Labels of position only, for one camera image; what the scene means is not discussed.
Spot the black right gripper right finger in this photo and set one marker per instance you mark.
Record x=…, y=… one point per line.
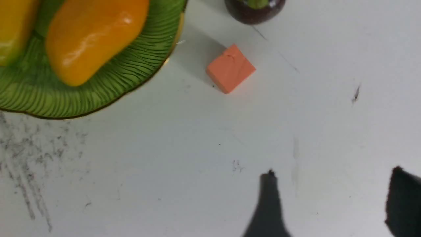
x=403, y=205

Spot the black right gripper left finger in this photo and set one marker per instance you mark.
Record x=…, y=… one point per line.
x=267, y=219

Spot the orange foam cube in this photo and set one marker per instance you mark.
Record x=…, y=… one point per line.
x=230, y=69

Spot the yellow banana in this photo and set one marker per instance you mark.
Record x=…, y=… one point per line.
x=17, y=19

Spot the dark purple mangosteen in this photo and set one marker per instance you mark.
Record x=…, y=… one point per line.
x=253, y=12

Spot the orange yellow mango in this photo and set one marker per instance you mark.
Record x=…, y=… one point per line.
x=84, y=35

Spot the green glass leaf plate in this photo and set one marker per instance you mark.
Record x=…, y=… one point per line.
x=30, y=87

